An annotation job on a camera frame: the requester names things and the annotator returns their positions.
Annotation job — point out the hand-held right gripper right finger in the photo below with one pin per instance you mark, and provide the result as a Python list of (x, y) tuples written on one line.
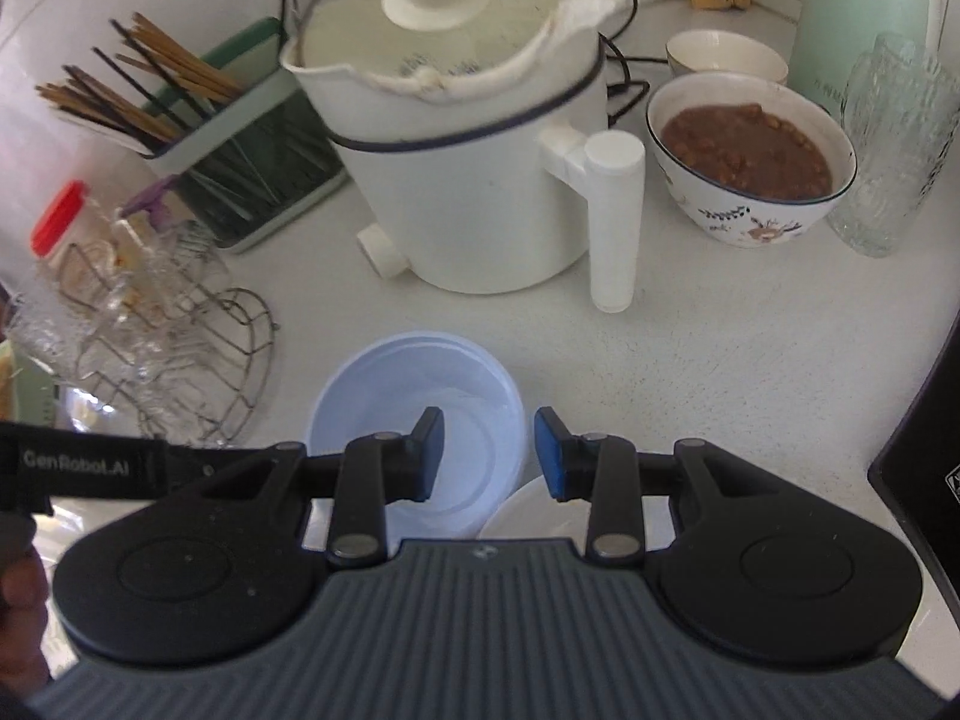
[(551, 457)]

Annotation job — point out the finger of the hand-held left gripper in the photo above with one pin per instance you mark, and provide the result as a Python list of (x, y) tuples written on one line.
[(196, 469)]

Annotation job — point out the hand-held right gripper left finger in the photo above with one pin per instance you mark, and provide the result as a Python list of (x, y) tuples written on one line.
[(426, 457)]

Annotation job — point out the pale blue plastic bowl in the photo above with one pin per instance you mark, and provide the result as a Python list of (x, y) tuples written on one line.
[(375, 420), (480, 450)]

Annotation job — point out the small white bowl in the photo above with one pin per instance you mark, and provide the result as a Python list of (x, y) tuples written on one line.
[(540, 514)]

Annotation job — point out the person's left hand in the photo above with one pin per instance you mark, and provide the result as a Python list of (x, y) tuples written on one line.
[(26, 592)]

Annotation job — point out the clear glass cup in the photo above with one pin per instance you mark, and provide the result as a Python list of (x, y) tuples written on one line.
[(172, 270), (52, 360)]

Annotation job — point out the red lid clear jar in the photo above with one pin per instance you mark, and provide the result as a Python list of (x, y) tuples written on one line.
[(60, 217)]

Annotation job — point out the white electric cooking pot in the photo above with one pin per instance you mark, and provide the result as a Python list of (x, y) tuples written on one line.
[(465, 202)]

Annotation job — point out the purple plastic piece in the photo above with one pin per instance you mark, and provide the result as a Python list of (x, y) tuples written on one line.
[(150, 202)]

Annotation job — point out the green white chopstick holder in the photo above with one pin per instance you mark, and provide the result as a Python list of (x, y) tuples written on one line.
[(247, 187)]

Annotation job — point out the patterned bowl of bean soup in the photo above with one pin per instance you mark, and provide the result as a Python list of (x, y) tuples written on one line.
[(720, 219)]

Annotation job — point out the black cooktop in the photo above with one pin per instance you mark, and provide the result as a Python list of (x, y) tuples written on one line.
[(922, 480)]

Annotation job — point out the bunch of chopsticks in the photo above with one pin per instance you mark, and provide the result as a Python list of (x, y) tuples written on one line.
[(180, 64)]

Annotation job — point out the cream empty bowl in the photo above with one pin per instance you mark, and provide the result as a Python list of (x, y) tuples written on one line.
[(720, 52)]

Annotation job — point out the ribbed clear glass vase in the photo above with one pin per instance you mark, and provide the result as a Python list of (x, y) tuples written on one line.
[(892, 150)]

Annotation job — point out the mint green thermos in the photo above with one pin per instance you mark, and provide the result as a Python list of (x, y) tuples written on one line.
[(855, 15)]

